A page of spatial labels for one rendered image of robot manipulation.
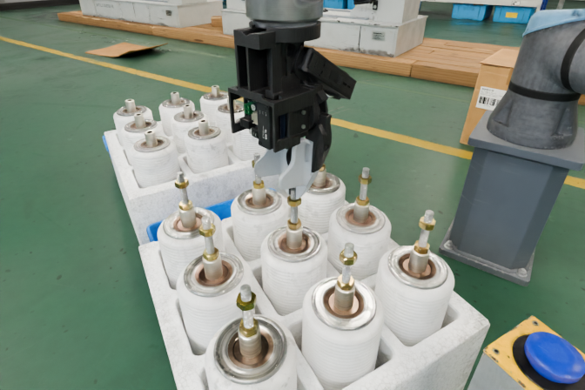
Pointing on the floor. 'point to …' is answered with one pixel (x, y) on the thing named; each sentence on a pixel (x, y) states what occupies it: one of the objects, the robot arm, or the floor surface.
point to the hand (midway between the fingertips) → (298, 184)
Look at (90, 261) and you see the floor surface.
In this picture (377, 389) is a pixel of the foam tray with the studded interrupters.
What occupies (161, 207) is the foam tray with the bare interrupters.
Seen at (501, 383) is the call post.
